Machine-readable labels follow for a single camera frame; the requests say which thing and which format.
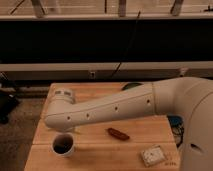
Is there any green bowl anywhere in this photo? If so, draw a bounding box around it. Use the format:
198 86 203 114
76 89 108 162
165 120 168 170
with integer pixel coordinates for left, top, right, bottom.
121 82 142 91

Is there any white square sponge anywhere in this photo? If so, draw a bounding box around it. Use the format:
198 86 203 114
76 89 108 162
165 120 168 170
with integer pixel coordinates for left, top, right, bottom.
141 145 166 167

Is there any black eraser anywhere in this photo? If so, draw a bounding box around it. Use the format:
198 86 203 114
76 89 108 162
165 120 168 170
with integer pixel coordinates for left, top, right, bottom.
53 141 72 154

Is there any blue power adapter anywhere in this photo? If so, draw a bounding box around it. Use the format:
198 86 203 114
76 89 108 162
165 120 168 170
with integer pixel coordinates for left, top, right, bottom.
168 116 182 127

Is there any black object at left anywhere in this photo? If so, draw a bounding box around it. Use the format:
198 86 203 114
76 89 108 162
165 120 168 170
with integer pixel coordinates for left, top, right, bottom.
0 72 20 125

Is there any brown oblong object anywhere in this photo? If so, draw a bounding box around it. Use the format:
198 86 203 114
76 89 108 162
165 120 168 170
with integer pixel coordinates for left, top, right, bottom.
107 128 129 141

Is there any black floor cable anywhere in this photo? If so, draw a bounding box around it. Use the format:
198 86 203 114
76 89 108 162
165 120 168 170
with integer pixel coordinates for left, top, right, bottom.
171 116 185 148

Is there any black hanging cable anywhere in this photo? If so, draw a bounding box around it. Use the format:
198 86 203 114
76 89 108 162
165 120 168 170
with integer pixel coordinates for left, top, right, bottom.
108 10 142 80

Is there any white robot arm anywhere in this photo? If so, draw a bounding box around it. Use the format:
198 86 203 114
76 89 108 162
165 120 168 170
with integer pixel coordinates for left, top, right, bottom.
44 77 213 171

